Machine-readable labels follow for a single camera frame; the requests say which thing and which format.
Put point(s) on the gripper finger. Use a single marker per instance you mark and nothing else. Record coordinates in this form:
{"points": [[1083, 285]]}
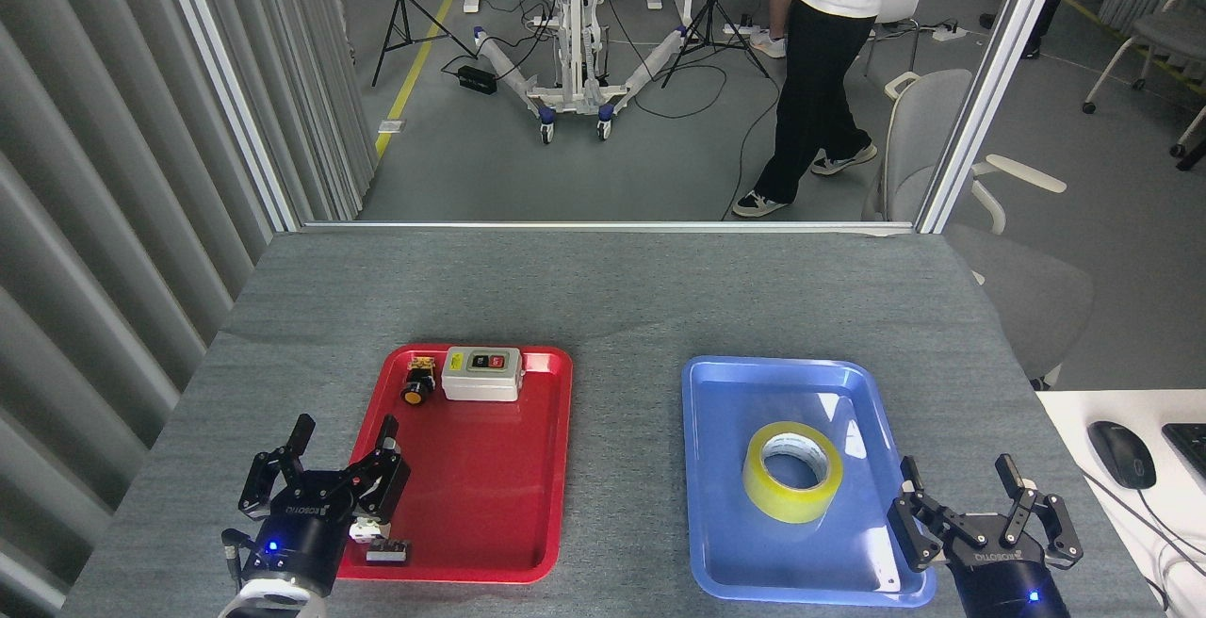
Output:
{"points": [[914, 528], [382, 486], [1055, 528], [264, 486]]}

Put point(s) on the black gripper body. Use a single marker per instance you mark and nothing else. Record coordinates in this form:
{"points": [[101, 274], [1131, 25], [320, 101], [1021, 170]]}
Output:
{"points": [[301, 543], [1003, 585]]}

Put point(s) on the yellow tape roll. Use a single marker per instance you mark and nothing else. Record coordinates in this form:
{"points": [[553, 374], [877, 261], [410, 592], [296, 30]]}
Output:
{"points": [[791, 508]]}

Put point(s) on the yellow push button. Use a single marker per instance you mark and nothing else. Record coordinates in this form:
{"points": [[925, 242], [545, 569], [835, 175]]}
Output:
{"points": [[415, 394]]}

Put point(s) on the black computer mouse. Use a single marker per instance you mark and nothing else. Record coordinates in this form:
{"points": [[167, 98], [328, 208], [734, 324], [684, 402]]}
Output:
{"points": [[1121, 456]]}

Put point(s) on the red plastic tray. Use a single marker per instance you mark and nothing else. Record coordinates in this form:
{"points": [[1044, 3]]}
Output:
{"points": [[490, 486]]}

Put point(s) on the white desk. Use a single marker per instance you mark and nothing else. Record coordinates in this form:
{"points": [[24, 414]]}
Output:
{"points": [[1065, 415]]}

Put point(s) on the black keyboard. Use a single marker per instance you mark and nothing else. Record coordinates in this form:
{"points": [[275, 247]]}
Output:
{"points": [[1189, 448]]}

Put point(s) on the blue plastic tray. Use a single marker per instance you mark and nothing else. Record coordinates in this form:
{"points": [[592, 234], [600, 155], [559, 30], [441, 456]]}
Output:
{"points": [[725, 505]]}

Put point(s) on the white floor box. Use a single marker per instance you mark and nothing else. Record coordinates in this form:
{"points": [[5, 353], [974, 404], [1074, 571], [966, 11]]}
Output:
{"points": [[391, 126]]}

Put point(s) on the grey swivel chair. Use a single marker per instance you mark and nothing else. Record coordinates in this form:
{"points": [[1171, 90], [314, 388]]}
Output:
{"points": [[928, 128]]}

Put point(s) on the black power adapter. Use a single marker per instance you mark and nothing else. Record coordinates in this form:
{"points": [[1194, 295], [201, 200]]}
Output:
{"points": [[476, 79]]}

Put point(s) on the white stand on wheels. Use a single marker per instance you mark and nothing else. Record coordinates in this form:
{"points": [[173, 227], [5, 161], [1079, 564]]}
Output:
{"points": [[575, 34]]}

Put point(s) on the white power strip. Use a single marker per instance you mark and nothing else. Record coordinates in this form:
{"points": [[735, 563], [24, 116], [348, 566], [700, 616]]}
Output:
{"points": [[950, 32]]}

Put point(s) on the grey office chair white legs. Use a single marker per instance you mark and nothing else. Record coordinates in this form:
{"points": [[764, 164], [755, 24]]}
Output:
{"points": [[1173, 34]]}

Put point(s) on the grey switch box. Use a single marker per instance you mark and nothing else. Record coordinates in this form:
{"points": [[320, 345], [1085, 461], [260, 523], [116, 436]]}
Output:
{"points": [[480, 382]]}

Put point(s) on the silver horizontal frame rail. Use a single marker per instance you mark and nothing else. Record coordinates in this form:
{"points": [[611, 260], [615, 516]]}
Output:
{"points": [[603, 226]]}

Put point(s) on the silver left frame post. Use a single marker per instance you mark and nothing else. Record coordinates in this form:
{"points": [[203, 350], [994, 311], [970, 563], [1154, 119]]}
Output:
{"points": [[229, 81]]}

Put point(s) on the silver frame post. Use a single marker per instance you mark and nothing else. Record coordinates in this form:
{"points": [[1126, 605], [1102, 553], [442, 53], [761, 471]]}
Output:
{"points": [[991, 81], [229, 81]]}

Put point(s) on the silver right frame post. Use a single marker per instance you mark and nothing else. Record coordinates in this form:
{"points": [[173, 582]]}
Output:
{"points": [[991, 81]]}

